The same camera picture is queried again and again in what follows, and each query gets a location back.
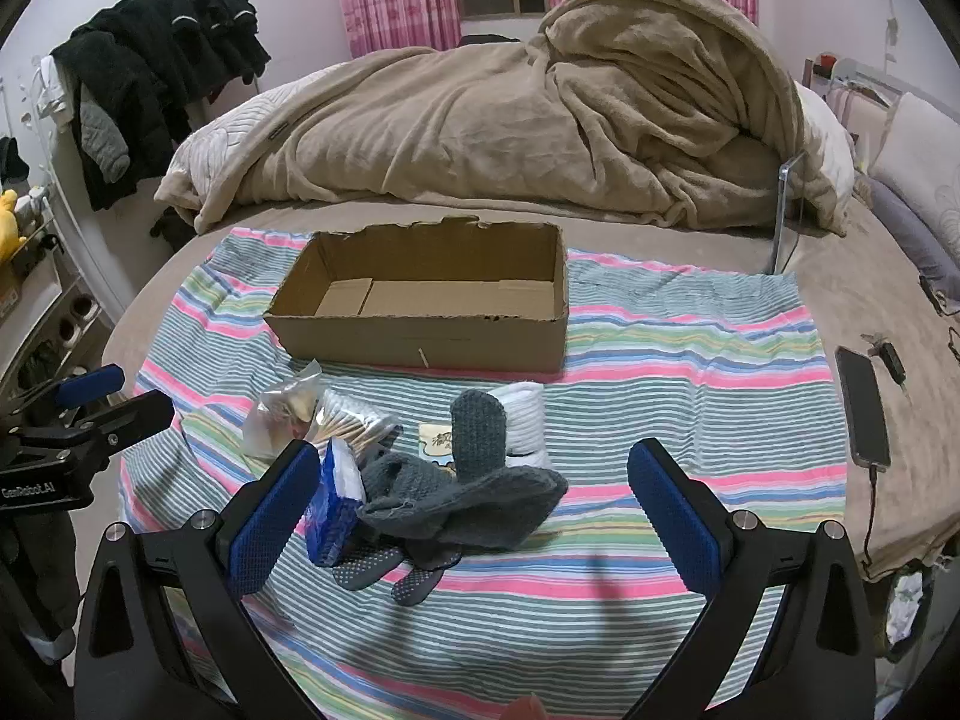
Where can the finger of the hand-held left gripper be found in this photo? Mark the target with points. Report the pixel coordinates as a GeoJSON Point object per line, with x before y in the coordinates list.
{"type": "Point", "coordinates": [90, 384]}
{"type": "Point", "coordinates": [135, 416]}

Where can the light grey patterned pillow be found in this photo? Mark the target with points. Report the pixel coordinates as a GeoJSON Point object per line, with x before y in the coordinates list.
{"type": "Point", "coordinates": [915, 150]}

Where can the small black hanging garment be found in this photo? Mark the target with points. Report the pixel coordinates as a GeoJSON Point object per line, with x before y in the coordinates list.
{"type": "Point", "coordinates": [11, 159]}

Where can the grey padded garment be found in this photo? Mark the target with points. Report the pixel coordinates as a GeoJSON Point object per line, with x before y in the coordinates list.
{"type": "Point", "coordinates": [105, 135]}

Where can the white quilt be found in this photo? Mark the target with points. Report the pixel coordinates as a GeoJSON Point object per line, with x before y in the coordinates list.
{"type": "Point", "coordinates": [232, 120]}

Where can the black charger adapter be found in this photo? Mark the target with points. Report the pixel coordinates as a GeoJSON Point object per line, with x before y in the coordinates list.
{"type": "Point", "coordinates": [892, 364]}

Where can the white shoe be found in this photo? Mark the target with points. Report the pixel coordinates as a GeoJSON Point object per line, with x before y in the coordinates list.
{"type": "Point", "coordinates": [71, 331]}
{"type": "Point", "coordinates": [80, 307]}

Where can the pack of cotton swabs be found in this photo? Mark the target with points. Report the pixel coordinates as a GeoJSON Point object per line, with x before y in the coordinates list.
{"type": "Point", "coordinates": [356, 424]}

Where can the white pillow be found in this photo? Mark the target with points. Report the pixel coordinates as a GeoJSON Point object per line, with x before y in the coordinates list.
{"type": "Point", "coordinates": [825, 142]}

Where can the brown cardboard box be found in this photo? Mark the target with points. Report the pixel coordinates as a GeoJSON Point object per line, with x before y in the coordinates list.
{"type": "Point", "coordinates": [420, 341]}

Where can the white socks bundle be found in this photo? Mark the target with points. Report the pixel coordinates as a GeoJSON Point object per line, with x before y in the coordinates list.
{"type": "Point", "coordinates": [525, 420]}

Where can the bed with taupe sheet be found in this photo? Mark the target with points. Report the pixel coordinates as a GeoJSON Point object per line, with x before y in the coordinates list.
{"type": "Point", "coordinates": [862, 270]}

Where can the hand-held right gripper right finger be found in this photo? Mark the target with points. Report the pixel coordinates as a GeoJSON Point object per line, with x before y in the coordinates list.
{"type": "Point", "coordinates": [675, 517]}

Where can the clear upright stand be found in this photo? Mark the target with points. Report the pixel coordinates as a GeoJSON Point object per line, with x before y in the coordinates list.
{"type": "Point", "coordinates": [784, 210]}

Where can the bin with white paper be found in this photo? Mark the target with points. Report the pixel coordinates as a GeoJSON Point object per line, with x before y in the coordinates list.
{"type": "Point", "coordinates": [907, 600]}

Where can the blue tissue pack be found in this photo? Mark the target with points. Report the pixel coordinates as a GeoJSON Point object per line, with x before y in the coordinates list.
{"type": "Point", "coordinates": [334, 502]}

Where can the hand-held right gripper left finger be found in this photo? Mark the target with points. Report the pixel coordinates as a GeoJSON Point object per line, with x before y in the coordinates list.
{"type": "Point", "coordinates": [274, 510]}

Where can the grey-blue pillow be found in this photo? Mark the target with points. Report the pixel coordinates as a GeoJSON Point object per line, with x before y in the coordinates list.
{"type": "Point", "coordinates": [911, 232]}

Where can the black smartphone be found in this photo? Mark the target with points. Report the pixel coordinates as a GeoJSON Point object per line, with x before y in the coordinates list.
{"type": "Point", "coordinates": [862, 405]}

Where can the grey knit slipper sock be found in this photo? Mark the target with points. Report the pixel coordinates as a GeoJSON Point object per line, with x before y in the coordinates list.
{"type": "Point", "coordinates": [478, 435]}
{"type": "Point", "coordinates": [465, 506]}

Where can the grey dotted non-slip sock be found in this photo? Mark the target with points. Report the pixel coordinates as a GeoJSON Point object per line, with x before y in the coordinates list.
{"type": "Point", "coordinates": [364, 568]}
{"type": "Point", "coordinates": [420, 583]}

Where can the clear bag of cotton pads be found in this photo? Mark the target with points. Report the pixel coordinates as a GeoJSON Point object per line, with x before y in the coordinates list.
{"type": "Point", "coordinates": [274, 416]}

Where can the dark grey cloth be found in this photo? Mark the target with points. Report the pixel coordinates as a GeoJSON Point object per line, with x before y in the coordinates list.
{"type": "Point", "coordinates": [34, 577]}

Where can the small cartoon printed box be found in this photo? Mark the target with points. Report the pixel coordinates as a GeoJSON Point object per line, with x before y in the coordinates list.
{"type": "Point", "coordinates": [435, 441]}

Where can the beige fleece blanket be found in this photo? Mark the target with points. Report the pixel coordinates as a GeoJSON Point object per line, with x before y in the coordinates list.
{"type": "Point", "coordinates": [450, 127]}

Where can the metal storage rack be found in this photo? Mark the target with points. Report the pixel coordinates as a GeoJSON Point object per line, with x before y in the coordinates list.
{"type": "Point", "coordinates": [45, 292]}

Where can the yellow plush toy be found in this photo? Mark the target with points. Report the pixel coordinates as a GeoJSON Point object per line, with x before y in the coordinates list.
{"type": "Point", "coordinates": [7, 225]}

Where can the striped cloth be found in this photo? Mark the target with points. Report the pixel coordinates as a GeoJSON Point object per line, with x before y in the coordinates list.
{"type": "Point", "coordinates": [675, 360]}

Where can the pile of black jackets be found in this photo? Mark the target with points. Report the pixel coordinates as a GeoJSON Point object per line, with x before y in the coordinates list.
{"type": "Point", "coordinates": [150, 37]}

